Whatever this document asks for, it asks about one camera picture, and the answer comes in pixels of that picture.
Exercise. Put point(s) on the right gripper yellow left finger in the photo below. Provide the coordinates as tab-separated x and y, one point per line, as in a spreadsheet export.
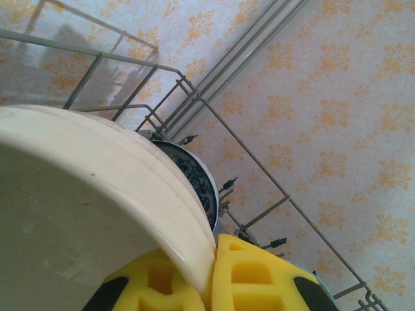
136	275

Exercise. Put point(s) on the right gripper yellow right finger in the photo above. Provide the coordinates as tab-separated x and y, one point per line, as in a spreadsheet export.
227	269

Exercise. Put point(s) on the cream ceramic bowl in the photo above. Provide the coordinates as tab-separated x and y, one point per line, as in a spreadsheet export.
81	210

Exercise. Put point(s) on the blue and white patterned bowl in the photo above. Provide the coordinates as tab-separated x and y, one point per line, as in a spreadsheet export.
194	178

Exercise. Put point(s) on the aluminium frame post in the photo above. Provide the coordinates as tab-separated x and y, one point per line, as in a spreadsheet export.
241	56

